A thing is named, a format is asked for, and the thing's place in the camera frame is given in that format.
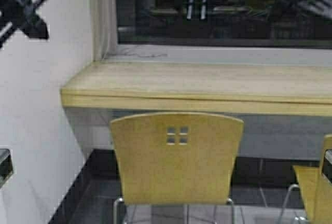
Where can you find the yellow wooden chair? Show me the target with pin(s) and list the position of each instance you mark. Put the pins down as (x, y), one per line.
(175, 158)
(315, 191)

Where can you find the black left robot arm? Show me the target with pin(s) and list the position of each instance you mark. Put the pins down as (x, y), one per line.
(21, 15)

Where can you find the long wooden counter table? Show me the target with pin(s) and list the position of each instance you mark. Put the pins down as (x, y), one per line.
(225, 88)

